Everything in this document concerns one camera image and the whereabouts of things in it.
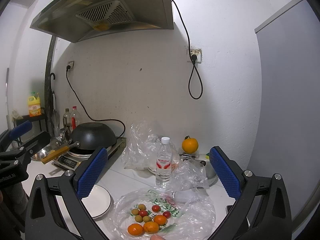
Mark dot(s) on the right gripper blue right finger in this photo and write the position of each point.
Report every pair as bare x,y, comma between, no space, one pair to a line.
261,209

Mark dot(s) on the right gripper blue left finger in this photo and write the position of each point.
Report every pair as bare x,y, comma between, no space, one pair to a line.
44,219

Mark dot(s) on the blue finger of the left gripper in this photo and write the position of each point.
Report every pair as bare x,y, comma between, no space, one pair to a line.
20,130

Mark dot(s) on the brown longan fruit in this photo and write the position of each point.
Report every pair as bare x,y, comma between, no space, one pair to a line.
142,207
147,219
135,212
138,218

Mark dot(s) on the mandarin orange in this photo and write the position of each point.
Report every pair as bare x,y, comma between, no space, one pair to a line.
151,227
135,229
161,220

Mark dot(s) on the person's hand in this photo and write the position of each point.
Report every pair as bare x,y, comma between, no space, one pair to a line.
156,237

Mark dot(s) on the black shelf rack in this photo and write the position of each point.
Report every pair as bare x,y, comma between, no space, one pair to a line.
39,123

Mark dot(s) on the black wok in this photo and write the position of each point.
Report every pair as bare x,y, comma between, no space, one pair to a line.
92,135

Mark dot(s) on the yellow detergent bottle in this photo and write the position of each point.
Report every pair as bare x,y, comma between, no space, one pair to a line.
34,104

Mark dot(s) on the white plate black rim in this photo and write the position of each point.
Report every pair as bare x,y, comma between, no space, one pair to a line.
98,202

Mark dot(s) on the steel pot lid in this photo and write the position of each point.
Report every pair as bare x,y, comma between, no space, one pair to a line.
52,146

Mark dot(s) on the crumpled clear plastic bag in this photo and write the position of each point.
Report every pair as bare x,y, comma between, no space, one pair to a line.
142,145

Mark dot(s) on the black umbrella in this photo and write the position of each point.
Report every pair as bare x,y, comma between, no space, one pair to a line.
51,100

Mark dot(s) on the oil bottle red label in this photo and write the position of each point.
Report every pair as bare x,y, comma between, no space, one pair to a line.
75,118

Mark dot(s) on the dark sauce bottle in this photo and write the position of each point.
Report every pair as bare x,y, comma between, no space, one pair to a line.
66,119

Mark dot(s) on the steel pot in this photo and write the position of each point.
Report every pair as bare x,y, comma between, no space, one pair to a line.
204,165

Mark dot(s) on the red cherry tomato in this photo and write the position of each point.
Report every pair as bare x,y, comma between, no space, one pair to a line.
143,213
167,214
156,208

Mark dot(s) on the clear water bottle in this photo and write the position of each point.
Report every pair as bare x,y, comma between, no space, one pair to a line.
164,163

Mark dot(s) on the small clear plastic bag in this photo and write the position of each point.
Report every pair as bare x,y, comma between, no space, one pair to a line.
185,182

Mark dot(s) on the clear printed plastic bag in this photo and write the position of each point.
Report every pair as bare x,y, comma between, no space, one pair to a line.
194,219

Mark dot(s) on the large orange with stem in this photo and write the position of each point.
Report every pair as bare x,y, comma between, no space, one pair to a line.
190,145

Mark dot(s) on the steel range hood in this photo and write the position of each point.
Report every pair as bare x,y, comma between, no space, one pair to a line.
79,20

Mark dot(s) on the wooden wok handle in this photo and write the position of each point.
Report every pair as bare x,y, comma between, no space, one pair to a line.
56,153

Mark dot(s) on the white wall socket left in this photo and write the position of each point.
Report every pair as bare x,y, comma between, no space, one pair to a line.
70,66

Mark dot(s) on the white wall socket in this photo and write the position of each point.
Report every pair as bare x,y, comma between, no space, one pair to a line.
194,53
70,66

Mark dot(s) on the white wall socket right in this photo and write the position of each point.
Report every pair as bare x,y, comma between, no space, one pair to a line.
194,53

